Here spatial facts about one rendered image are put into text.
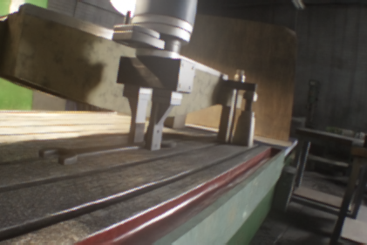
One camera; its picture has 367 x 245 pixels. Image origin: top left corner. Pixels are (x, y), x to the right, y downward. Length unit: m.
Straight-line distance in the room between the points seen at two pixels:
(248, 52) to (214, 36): 0.23
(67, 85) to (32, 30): 0.11
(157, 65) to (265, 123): 1.06
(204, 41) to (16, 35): 1.25
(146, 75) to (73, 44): 0.14
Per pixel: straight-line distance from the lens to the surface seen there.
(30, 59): 0.41
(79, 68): 0.46
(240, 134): 0.96
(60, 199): 0.34
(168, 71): 0.39
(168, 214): 0.37
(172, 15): 0.40
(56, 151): 0.35
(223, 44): 1.52
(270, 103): 1.43
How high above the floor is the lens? 0.98
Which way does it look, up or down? 6 degrees down
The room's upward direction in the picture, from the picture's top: 9 degrees clockwise
